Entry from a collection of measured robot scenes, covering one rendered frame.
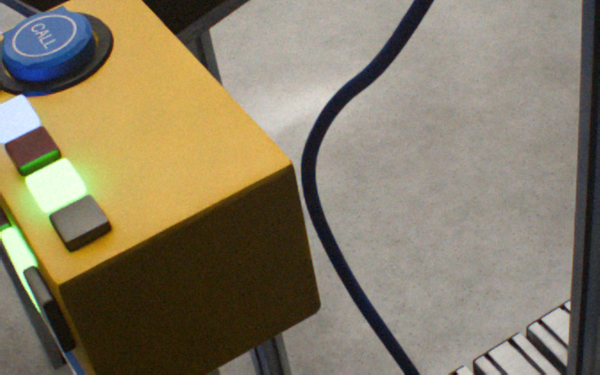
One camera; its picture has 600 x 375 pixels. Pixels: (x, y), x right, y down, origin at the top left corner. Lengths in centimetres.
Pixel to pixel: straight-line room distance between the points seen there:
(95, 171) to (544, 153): 156
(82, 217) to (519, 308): 136
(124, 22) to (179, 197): 12
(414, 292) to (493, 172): 28
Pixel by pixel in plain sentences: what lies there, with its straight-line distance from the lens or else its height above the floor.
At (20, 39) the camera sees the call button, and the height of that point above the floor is 108.
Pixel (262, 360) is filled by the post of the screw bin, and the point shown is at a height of 33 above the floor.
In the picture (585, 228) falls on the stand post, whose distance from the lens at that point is 114.
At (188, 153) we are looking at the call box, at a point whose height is 107.
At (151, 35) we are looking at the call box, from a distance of 51.
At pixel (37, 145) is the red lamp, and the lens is 46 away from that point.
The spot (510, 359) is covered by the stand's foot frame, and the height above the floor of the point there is 8.
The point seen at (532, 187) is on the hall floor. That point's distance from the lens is 191.
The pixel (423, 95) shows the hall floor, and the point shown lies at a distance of 208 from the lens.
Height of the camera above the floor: 137
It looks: 44 degrees down
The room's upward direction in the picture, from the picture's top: 11 degrees counter-clockwise
